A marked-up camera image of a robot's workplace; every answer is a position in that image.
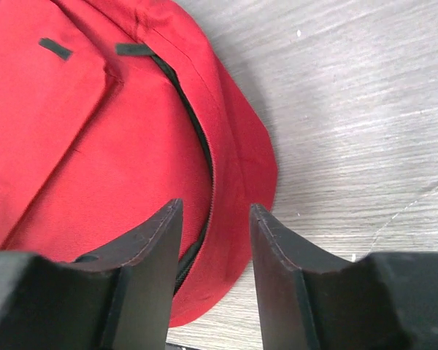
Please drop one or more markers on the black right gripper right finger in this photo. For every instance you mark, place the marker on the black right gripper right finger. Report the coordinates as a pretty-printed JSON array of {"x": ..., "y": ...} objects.
[{"x": 309, "y": 298}]

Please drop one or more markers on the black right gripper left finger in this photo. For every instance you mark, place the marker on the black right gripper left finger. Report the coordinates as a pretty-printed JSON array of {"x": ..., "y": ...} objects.
[{"x": 118, "y": 296}]

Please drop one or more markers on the red student backpack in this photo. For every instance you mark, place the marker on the red student backpack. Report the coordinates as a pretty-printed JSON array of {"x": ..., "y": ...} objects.
[{"x": 110, "y": 109}]

